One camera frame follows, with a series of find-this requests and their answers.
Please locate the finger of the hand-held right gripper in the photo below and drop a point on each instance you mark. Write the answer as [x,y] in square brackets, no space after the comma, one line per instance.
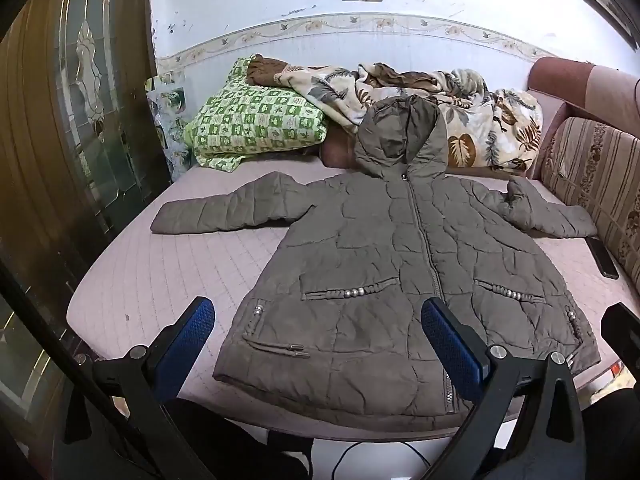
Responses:
[622,330]

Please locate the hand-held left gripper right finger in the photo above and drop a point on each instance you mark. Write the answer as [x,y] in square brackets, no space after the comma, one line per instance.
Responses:
[450,345]

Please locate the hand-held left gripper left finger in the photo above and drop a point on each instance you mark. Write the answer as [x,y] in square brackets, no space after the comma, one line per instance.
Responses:
[192,340]

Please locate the grey-brown quilted hooded jacket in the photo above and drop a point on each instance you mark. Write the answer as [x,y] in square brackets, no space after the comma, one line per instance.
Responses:
[375,260]

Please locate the pink quilted bed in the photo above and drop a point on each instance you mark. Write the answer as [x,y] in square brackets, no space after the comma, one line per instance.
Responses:
[150,285]

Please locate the black smartphone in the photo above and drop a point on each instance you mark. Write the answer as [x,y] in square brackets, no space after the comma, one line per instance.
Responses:
[602,260]

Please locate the person's dark trousers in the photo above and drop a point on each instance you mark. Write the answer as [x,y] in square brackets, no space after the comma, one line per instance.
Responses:
[225,435]

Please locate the striped floral sofa cushion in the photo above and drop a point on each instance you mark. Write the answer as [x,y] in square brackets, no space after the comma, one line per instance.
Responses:
[600,175]

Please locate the glass panelled cabinet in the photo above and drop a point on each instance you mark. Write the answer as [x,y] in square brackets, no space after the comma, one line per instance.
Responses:
[25,360]

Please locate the cream leaf printed blanket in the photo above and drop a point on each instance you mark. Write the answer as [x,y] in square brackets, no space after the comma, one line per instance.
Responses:
[480,125]

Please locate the brown pillow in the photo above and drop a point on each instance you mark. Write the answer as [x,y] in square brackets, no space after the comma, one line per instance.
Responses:
[337,152]

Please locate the green checked pillow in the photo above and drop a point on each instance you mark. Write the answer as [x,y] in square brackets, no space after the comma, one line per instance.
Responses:
[250,120]

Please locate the clear printed plastic bag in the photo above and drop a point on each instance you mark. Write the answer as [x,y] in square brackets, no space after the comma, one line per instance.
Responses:
[170,105]

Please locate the pink upholstered armrest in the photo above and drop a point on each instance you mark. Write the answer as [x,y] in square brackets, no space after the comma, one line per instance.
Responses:
[575,85]

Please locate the wooden door with stained glass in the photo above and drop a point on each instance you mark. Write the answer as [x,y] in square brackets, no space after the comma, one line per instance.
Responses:
[30,135]

